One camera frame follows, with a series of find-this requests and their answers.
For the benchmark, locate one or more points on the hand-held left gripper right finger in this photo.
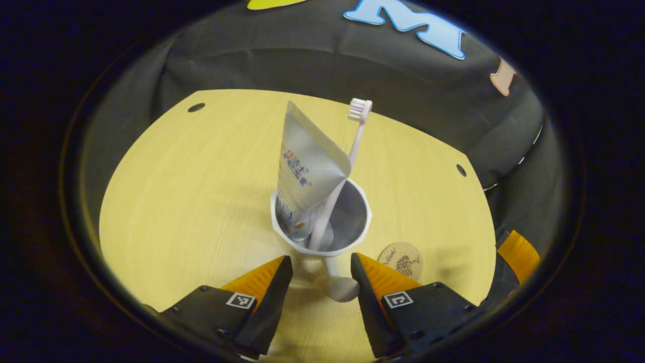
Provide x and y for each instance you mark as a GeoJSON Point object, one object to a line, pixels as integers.
{"type": "Point", "coordinates": [368, 302]}

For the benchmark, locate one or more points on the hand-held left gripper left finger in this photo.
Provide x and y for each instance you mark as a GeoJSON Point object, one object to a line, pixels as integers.
{"type": "Point", "coordinates": [272, 297]}

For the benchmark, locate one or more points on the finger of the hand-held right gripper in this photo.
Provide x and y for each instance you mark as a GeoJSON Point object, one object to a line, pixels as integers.
{"type": "Point", "coordinates": [516, 254]}

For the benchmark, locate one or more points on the round wooden coaster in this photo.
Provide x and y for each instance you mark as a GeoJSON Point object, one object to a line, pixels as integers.
{"type": "Point", "coordinates": [400, 259]}

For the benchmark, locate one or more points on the white cup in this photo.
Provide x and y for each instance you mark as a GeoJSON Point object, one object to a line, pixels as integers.
{"type": "Point", "coordinates": [352, 222]}

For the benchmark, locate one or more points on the white toothpaste tube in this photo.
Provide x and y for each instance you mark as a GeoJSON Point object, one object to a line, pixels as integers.
{"type": "Point", "coordinates": [307, 161]}

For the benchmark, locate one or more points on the white toothbrush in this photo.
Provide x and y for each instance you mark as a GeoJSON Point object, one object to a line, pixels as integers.
{"type": "Point", "coordinates": [359, 110]}

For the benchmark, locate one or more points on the black backdrop cloth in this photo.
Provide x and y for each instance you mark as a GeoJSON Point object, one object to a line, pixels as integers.
{"type": "Point", "coordinates": [302, 65]}

